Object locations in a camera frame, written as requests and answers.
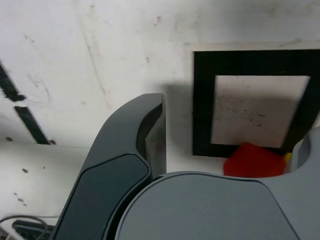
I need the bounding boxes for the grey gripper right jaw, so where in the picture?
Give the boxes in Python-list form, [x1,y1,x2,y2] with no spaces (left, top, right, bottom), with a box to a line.
[113,126,320,240]

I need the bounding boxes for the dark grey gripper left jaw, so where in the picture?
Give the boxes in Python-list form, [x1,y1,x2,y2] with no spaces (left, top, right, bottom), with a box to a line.
[51,92,168,240]

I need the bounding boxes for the red cube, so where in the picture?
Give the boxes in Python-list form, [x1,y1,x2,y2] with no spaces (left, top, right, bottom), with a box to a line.
[223,141,287,179]

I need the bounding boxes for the yellow cube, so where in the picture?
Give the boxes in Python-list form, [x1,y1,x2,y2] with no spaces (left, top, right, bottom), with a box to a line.
[283,152,293,172]

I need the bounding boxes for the black tape square outline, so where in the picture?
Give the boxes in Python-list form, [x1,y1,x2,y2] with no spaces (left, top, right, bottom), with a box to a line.
[191,49,320,159]

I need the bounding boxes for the black tape strip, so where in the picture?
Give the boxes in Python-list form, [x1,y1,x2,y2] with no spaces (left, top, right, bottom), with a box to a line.
[0,58,51,145]

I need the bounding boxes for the black power strip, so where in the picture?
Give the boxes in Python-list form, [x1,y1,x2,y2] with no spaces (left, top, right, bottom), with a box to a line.
[12,219,55,240]

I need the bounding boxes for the thin grey cable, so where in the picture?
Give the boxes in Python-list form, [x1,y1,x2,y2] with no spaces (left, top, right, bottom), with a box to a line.
[0,213,50,237]

